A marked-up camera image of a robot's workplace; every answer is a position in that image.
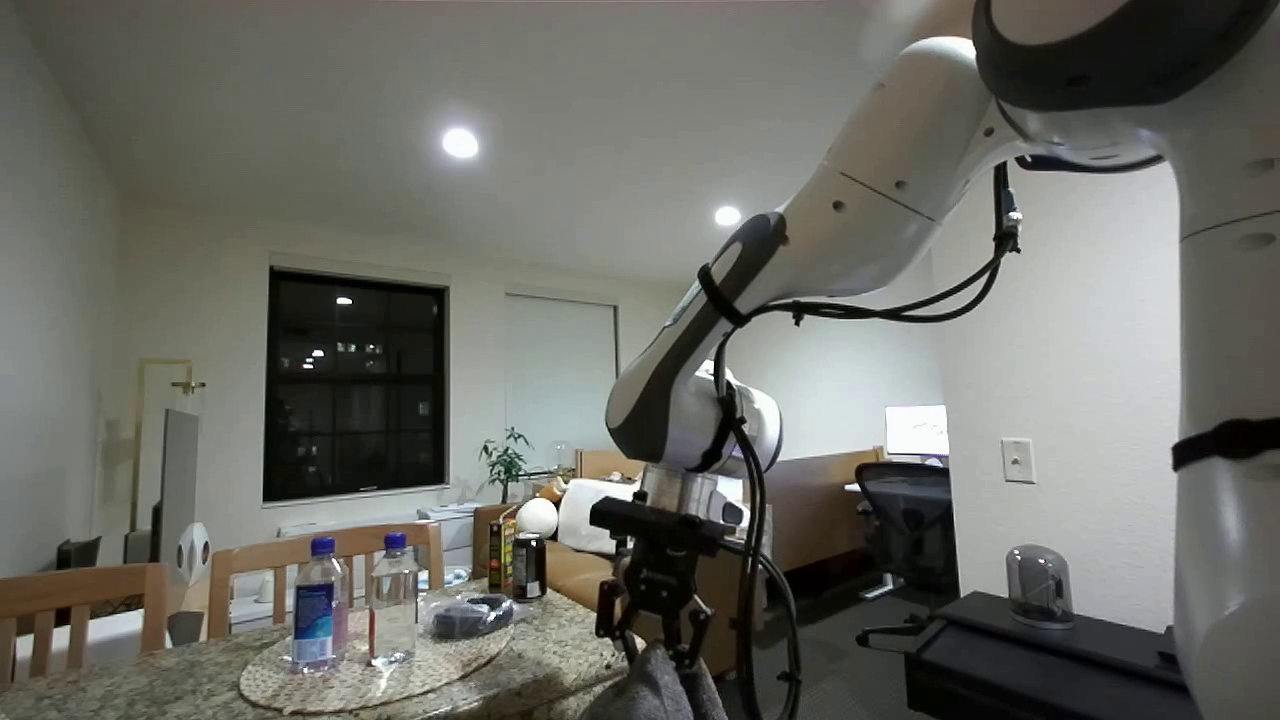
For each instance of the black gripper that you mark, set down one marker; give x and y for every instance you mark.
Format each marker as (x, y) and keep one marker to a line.
(663, 566)

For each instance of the grey fluffy towel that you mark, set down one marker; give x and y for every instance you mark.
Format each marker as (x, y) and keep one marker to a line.
(652, 691)

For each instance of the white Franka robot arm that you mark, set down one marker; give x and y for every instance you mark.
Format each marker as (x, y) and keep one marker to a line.
(904, 161)

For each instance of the dark bottle on side table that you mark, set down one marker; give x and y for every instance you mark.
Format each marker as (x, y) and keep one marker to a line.
(529, 570)

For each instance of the clear label water bottle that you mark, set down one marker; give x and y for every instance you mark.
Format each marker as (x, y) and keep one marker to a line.
(392, 604)

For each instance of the blue label water bottle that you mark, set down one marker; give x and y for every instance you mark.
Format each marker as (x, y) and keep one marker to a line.
(319, 612)

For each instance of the tan wooden armchair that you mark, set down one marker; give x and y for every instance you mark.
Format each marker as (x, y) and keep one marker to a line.
(575, 573)

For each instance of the dark glass bowl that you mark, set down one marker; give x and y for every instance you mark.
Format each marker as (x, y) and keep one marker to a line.
(475, 619)

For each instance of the wooden desk partition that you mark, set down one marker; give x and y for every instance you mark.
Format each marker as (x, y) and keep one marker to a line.
(822, 513)

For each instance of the green potted plant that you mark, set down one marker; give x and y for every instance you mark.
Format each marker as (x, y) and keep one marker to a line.
(507, 460)

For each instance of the white low cabinet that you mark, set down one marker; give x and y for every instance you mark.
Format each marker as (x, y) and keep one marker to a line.
(444, 524)

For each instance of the round woven placemat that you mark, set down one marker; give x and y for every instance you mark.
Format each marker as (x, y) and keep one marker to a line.
(402, 672)

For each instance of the white roller blind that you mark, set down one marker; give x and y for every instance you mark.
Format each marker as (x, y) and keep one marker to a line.
(561, 383)

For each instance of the black office chair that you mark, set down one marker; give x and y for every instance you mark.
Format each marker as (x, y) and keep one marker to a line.
(915, 524)

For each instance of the bright computer monitor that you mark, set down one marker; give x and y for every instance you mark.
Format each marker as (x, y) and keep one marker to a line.
(916, 431)

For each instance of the dark night window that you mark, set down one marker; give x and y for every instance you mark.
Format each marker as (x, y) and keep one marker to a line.
(352, 403)

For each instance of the black equipment case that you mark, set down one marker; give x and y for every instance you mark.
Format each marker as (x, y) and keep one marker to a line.
(1027, 663)

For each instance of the grey glass cylinder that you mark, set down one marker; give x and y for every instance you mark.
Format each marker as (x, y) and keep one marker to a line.
(1039, 586)

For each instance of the wooden dining chair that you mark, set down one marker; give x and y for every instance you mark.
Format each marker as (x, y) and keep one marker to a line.
(80, 591)
(267, 555)

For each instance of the round ceiling light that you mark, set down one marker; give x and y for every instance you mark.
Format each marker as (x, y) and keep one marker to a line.
(724, 214)
(463, 141)

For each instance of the small white appliance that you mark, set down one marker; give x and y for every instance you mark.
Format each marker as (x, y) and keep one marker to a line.
(194, 548)

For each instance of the tall grey panel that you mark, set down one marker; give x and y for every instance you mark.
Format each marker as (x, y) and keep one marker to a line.
(179, 482)

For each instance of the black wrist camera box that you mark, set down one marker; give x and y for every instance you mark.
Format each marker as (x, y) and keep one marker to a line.
(663, 521)

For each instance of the white wall switch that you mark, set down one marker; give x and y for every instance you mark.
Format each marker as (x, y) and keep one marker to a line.
(1019, 460)

